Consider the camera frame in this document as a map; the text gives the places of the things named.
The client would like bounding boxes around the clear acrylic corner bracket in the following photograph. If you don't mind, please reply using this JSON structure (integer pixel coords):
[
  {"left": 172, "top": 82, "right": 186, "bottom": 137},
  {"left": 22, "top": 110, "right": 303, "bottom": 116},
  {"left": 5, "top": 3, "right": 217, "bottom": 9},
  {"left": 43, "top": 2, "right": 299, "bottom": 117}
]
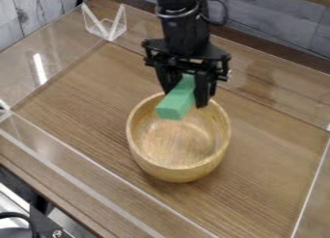
[{"left": 81, "top": 4, "right": 126, "bottom": 41}]

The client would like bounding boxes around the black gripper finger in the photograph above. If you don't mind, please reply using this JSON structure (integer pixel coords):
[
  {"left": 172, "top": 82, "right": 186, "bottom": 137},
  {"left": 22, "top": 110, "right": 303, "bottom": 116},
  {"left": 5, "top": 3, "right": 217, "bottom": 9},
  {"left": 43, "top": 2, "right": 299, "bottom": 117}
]
[
  {"left": 193, "top": 70, "right": 216, "bottom": 108},
  {"left": 154, "top": 66, "right": 181, "bottom": 93}
]

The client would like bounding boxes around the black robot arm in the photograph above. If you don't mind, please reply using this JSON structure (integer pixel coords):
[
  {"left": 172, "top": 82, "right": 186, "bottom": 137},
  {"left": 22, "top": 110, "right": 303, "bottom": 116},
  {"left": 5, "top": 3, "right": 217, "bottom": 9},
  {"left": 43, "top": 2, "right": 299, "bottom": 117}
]
[{"left": 141, "top": 0, "right": 230, "bottom": 108}]

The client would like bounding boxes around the wooden bowl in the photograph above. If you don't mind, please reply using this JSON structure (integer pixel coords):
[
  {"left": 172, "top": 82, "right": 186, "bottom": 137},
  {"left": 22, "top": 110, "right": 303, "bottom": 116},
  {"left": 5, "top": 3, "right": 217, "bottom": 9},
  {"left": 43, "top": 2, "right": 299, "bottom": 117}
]
[{"left": 125, "top": 93, "right": 232, "bottom": 183}]

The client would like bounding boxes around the black cable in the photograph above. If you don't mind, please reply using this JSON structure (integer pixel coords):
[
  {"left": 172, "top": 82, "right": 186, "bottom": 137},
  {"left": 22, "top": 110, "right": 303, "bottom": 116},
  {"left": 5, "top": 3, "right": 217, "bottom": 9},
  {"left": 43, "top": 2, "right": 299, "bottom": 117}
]
[{"left": 0, "top": 212, "right": 33, "bottom": 230}]

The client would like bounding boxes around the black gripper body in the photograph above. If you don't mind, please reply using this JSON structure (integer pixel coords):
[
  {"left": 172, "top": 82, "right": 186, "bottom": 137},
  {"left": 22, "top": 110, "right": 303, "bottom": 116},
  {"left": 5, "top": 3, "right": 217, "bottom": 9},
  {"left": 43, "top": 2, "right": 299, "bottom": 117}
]
[{"left": 141, "top": 7, "right": 230, "bottom": 81}]

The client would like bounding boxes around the green rectangular block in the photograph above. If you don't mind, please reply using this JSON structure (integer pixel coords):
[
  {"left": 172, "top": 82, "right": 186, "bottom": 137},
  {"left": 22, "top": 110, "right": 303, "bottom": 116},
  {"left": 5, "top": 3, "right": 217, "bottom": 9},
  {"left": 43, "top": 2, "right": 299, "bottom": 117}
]
[{"left": 156, "top": 74, "right": 194, "bottom": 120}]

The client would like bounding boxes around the black metal stand bracket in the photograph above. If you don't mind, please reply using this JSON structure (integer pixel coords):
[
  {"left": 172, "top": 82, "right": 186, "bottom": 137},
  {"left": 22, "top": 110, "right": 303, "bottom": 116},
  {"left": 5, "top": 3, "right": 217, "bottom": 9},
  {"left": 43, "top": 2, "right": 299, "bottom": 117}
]
[{"left": 29, "top": 206, "right": 70, "bottom": 238}]

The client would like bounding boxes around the clear acrylic tray wall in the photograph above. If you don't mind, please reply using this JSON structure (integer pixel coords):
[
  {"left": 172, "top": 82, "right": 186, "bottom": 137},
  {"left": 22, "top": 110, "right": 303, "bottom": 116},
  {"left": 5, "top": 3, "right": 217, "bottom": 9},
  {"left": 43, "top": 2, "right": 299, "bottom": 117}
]
[{"left": 0, "top": 7, "right": 330, "bottom": 238}]

